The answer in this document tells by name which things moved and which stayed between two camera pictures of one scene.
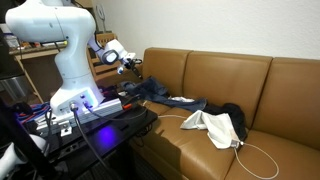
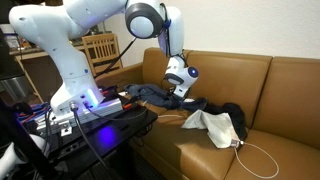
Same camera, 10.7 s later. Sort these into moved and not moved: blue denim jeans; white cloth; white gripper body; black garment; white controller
Moved: white gripper body; blue denim jeans
Not moved: white controller; white cloth; black garment
